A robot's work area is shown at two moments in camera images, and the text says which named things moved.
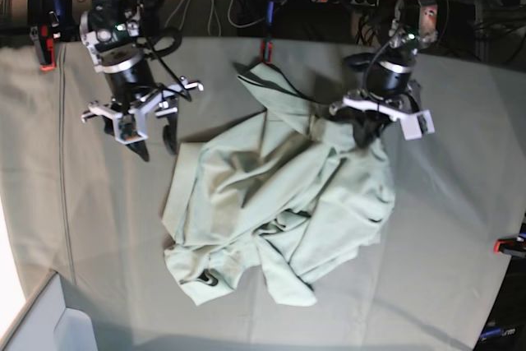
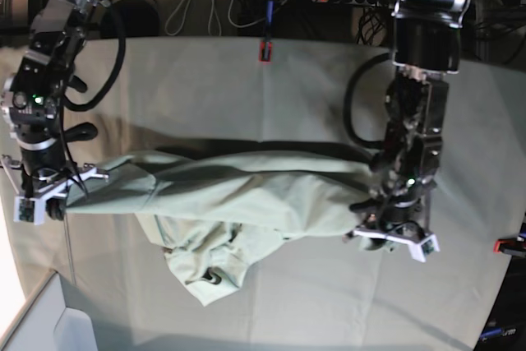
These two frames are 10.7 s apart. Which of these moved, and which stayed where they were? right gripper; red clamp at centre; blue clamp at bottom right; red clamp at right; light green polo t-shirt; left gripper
Moved: right gripper; left gripper; light green polo t-shirt
Stayed: red clamp at centre; red clamp at right; blue clamp at bottom right
